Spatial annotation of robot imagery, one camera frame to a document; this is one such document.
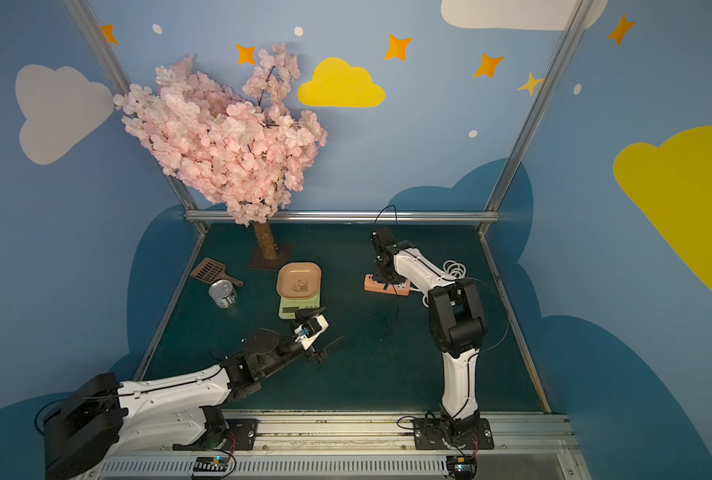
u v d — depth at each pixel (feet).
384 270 3.04
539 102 2.78
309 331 2.00
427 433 2.41
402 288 3.31
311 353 2.18
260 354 1.88
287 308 3.13
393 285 2.62
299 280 3.32
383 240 2.62
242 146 2.21
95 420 1.36
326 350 2.21
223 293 3.12
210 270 3.53
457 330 1.76
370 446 2.41
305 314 2.31
